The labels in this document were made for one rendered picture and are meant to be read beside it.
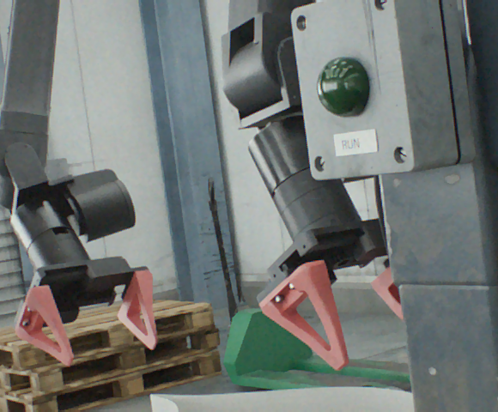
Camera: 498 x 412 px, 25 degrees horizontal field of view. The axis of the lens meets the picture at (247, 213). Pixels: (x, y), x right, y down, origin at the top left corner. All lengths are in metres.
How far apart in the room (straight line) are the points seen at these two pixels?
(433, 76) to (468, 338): 0.14
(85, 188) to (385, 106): 0.75
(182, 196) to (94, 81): 1.20
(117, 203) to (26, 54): 0.22
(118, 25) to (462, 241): 8.90
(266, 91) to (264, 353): 5.39
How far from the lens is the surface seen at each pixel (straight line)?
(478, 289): 0.59
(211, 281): 9.20
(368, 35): 0.56
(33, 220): 1.23
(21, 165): 1.25
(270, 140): 0.91
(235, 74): 0.93
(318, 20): 0.58
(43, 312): 1.14
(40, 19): 1.38
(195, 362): 6.66
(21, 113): 1.29
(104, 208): 1.25
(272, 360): 6.30
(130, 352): 6.38
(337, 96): 0.56
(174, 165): 9.51
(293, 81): 0.90
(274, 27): 0.92
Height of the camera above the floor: 1.26
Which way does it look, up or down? 3 degrees down
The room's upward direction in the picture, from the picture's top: 8 degrees counter-clockwise
